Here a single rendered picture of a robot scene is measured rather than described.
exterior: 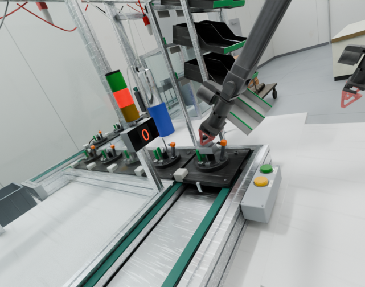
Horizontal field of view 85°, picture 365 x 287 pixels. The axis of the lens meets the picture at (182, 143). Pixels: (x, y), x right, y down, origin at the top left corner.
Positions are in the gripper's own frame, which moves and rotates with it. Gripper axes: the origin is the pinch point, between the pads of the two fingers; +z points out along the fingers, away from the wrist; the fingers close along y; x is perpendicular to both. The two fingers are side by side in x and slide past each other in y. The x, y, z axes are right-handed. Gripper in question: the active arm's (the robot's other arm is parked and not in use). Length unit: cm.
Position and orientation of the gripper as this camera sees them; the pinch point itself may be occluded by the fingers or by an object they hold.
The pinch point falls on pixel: (204, 140)
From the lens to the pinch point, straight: 78.4
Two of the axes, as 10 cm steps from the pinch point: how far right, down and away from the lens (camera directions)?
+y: -5.4, 4.7, -7.0
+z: -2.9, 6.8, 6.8
